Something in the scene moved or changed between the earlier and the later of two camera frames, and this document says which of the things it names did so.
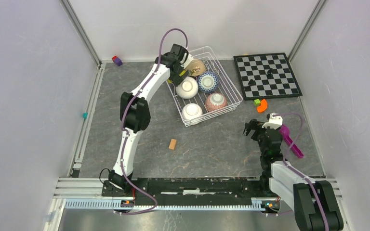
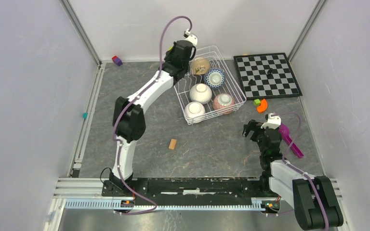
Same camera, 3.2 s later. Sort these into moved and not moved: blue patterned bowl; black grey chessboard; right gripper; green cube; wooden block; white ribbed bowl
Moved: white ribbed bowl; blue patterned bowl
Not moved: black grey chessboard; wooden block; green cube; right gripper
